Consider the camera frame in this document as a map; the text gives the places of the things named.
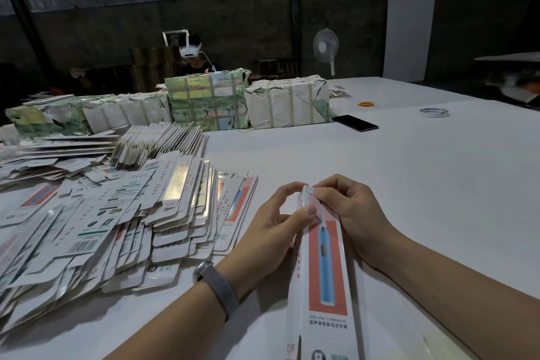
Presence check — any person's right forearm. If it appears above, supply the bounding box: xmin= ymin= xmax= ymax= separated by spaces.
xmin=375 ymin=236 xmax=540 ymax=360

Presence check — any dark wooden chair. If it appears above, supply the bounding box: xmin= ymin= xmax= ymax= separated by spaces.
xmin=255 ymin=57 xmax=300 ymax=77

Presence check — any person's left hand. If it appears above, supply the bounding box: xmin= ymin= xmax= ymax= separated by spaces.
xmin=216 ymin=182 xmax=320 ymax=299

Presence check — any person's right hand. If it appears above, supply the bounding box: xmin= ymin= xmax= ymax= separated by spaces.
xmin=312 ymin=174 xmax=406 ymax=276

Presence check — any green printed wrapped bundle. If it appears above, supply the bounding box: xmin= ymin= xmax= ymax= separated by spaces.
xmin=164 ymin=67 xmax=251 ymax=132

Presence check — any white head-mounted camera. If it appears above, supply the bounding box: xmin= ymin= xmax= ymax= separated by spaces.
xmin=162 ymin=30 xmax=204 ymax=59

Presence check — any cluttered side table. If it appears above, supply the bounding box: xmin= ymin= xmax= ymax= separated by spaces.
xmin=474 ymin=52 xmax=540 ymax=107

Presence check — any grey band wristwatch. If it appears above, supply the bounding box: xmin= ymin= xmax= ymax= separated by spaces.
xmin=191 ymin=260 xmax=241 ymax=321

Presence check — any toothbrush carton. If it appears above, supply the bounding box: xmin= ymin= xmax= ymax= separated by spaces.
xmin=284 ymin=185 xmax=362 ymax=360

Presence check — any black smartphone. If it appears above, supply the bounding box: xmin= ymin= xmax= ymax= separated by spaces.
xmin=332 ymin=114 xmax=380 ymax=133

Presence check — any white board panel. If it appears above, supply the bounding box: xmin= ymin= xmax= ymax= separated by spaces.
xmin=382 ymin=0 xmax=438 ymax=83

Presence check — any white strapped wrapped bundle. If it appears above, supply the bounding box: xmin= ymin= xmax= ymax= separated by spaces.
xmin=245 ymin=74 xmax=331 ymax=129

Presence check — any white standing fan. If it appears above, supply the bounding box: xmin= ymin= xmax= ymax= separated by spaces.
xmin=312 ymin=28 xmax=340 ymax=78

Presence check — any row of white wrapped bundles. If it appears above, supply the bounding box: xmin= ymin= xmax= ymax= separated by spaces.
xmin=4 ymin=91 xmax=172 ymax=139

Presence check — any fanned stack of white cartons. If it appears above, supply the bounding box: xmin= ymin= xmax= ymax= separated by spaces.
xmin=110 ymin=121 xmax=208 ymax=168

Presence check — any pile of cartons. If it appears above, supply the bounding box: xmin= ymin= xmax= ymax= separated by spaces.
xmin=0 ymin=123 xmax=259 ymax=337

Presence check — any white tape roll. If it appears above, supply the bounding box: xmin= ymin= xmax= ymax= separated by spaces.
xmin=419 ymin=106 xmax=451 ymax=119

